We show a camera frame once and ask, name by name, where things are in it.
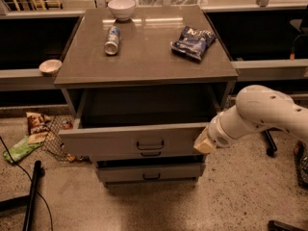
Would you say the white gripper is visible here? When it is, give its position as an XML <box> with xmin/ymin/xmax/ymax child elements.
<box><xmin>193</xmin><ymin>112</ymin><xmax>239</xmax><ymax>154</ymax></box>

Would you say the grey top drawer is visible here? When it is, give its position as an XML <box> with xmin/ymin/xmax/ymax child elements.
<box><xmin>60</xmin><ymin>84</ymin><xmax>219</xmax><ymax>161</ymax></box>

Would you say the grey drawer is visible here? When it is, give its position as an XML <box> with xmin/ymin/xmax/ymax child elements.
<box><xmin>96</xmin><ymin>163</ymin><xmax>205</xmax><ymax>184</ymax></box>
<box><xmin>60</xmin><ymin>84</ymin><xmax>219</xmax><ymax>161</ymax></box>

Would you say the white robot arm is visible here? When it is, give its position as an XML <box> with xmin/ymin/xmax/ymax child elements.
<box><xmin>193</xmin><ymin>85</ymin><xmax>308</xmax><ymax>154</ymax></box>

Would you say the grey bottom drawer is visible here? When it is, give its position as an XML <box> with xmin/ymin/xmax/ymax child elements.
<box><xmin>96</xmin><ymin>163</ymin><xmax>205</xmax><ymax>184</ymax></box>

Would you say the grey drawer cabinet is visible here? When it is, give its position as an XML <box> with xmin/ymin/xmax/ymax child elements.
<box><xmin>53</xmin><ymin>5</ymin><xmax>239</xmax><ymax>189</ymax></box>

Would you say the black stand leg right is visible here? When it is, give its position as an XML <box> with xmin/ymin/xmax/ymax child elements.
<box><xmin>262</xmin><ymin>130</ymin><xmax>277</xmax><ymax>157</ymax></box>

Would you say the black stand leg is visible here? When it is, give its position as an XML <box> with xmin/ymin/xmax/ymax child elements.
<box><xmin>0</xmin><ymin>161</ymin><xmax>43</xmax><ymax>231</ymax></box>
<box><xmin>262</xmin><ymin>130</ymin><xmax>277</xmax><ymax>157</ymax></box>

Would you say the dark basket right edge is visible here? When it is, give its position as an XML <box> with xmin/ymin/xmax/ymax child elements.
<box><xmin>294</xmin><ymin>141</ymin><xmax>308</xmax><ymax>189</ymax></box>

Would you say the blue chip bag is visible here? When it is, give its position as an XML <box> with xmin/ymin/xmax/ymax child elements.
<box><xmin>170</xmin><ymin>26</ymin><xmax>217</xmax><ymax>62</ymax></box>

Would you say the black object bottom right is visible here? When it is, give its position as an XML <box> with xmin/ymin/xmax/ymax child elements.
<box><xmin>268</xmin><ymin>220</ymin><xmax>305</xmax><ymax>231</ymax></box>

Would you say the blue white can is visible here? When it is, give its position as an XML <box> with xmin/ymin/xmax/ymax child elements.
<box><xmin>105</xmin><ymin>26</ymin><xmax>120</xmax><ymax>55</ymax></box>

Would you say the white bowl on cabinet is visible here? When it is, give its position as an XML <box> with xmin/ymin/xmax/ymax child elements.
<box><xmin>108</xmin><ymin>0</ymin><xmax>135</xmax><ymax>21</ymax></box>

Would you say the brown snack bag on floor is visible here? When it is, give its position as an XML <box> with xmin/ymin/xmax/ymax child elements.
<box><xmin>26</xmin><ymin>113</ymin><xmax>51</xmax><ymax>144</ymax></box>

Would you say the green snack bag on floor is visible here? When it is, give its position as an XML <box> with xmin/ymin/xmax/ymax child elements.
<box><xmin>3</xmin><ymin>136</ymin><xmax>41</xmax><ymax>164</ymax></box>

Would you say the black stand leg left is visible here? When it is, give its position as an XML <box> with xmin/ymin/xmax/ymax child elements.
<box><xmin>0</xmin><ymin>161</ymin><xmax>43</xmax><ymax>231</ymax></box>

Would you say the black wire basket on floor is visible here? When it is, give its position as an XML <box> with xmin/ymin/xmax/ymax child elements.
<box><xmin>41</xmin><ymin>115</ymin><xmax>90</xmax><ymax>163</ymax></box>

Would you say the black floor cable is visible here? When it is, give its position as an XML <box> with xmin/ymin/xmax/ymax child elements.
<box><xmin>0</xmin><ymin>136</ymin><xmax>54</xmax><ymax>231</ymax></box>

